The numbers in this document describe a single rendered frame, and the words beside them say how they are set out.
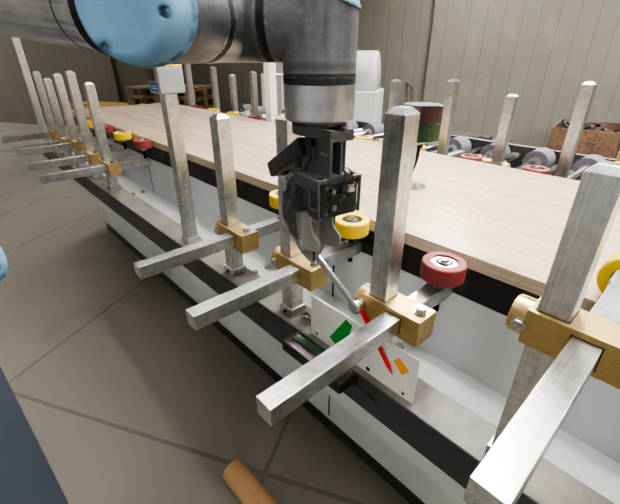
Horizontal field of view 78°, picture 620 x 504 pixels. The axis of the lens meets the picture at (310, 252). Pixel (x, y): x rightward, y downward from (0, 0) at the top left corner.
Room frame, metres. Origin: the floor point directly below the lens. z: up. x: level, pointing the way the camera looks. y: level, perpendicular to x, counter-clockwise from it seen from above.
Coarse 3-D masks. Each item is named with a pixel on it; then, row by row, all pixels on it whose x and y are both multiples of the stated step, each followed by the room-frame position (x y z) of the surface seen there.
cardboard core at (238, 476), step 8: (232, 464) 0.77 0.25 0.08; (240, 464) 0.77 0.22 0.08; (224, 472) 0.75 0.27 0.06; (232, 472) 0.74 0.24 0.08; (240, 472) 0.74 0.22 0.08; (248, 472) 0.74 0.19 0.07; (224, 480) 0.74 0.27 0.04; (232, 480) 0.72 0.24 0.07; (240, 480) 0.72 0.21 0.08; (248, 480) 0.72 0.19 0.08; (256, 480) 0.72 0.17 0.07; (232, 488) 0.71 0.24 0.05; (240, 488) 0.70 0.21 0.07; (248, 488) 0.69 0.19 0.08; (256, 488) 0.69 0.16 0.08; (264, 488) 0.70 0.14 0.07; (240, 496) 0.68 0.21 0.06; (248, 496) 0.67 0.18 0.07; (256, 496) 0.67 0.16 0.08; (264, 496) 0.67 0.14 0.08
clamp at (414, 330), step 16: (368, 288) 0.58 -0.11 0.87; (368, 304) 0.55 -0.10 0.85; (384, 304) 0.53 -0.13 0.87; (400, 304) 0.53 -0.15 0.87; (416, 304) 0.53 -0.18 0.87; (400, 320) 0.50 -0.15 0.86; (416, 320) 0.48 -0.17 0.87; (432, 320) 0.50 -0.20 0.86; (400, 336) 0.50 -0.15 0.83; (416, 336) 0.48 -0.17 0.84
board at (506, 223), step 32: (128, 128) 2.06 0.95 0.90; (160, 128) 2.06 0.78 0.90; (192, 128) 2.06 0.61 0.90; (256, 128) 2.06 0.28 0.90; (192, 160) 1.48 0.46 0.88; (256, 160) 1.38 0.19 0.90; (352, 160) 1.38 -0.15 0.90; (448, 160) 1.38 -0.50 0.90; (416, 192) 1.02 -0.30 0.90; (448, 192) 1.02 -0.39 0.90; (480, 192) 1.02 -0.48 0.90; (512, 192) 1.02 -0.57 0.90; (544, 192) 1.02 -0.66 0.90; (416, 224) 0.80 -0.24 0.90; (448, 224) 0.80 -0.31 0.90; (480, 224) 0.80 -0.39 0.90; (512, 224) 0.80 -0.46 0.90; (544, 224) 0.80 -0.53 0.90; (480, 256) 0.64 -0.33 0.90; (512, 256) 0.64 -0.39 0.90; (544, 256) 0.64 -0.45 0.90; (608, 256) 0.64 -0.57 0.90
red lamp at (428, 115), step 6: (420, 108) 0.56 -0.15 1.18; (426, 108) 0.56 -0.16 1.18; (432, 108) 0.56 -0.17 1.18; (438, 108) 0.57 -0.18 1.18; (420, 114) 0.56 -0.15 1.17; (426, 114) 0.56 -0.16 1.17; (432, 114) 0.56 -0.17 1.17; (438, 114) 0.57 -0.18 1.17; (420, 120) 0.56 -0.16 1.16; (426, 120) 0.56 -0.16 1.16; (432, 120) 0.56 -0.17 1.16; (438, 120) 0.57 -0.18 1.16
